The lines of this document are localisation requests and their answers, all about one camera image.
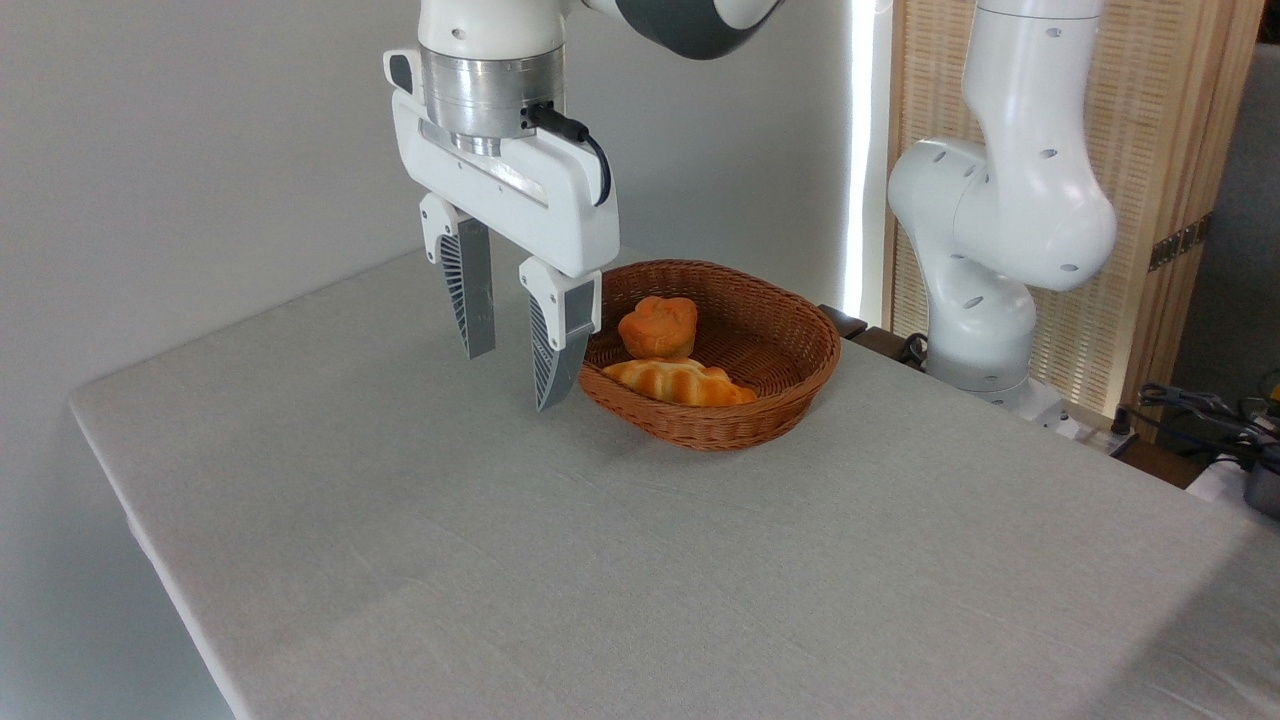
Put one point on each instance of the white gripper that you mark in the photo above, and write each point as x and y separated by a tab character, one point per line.
560	210

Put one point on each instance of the round orange bread roll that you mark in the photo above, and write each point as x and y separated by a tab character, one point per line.
658	325

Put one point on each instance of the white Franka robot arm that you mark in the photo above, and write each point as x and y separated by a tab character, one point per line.
1010	200

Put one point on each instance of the long braided bread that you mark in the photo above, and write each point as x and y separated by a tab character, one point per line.
680	382

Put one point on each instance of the brown wicker basket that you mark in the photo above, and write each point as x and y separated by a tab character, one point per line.
785	350

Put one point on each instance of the light grey tablecloth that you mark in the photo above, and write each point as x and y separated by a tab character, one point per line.
600	560

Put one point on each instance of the black power plug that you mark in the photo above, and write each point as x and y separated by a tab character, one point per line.
1122	430

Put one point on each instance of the metal screen hinge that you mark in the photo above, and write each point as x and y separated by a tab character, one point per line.
1180	242

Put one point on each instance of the dark grey box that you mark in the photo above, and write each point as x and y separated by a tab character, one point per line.
1265	490

